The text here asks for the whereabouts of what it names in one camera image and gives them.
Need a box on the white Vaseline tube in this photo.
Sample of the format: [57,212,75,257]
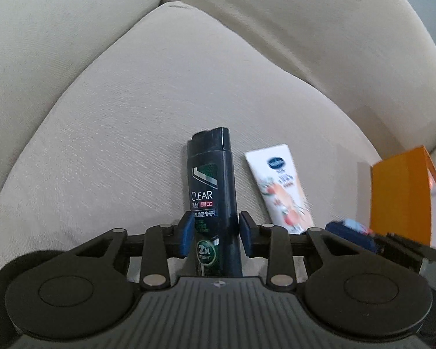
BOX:
[245,144,314,234]

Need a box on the dark blue shampoo bottle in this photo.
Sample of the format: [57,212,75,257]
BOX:
[187,127,242,277]

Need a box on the blue red snack packet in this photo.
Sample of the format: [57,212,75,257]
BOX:
[325,219,377,253]

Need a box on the orange cardboard box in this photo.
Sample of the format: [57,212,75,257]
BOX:
[369,147,436,249]

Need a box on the beige sofa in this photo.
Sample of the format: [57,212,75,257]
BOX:
[0,0,436,270]

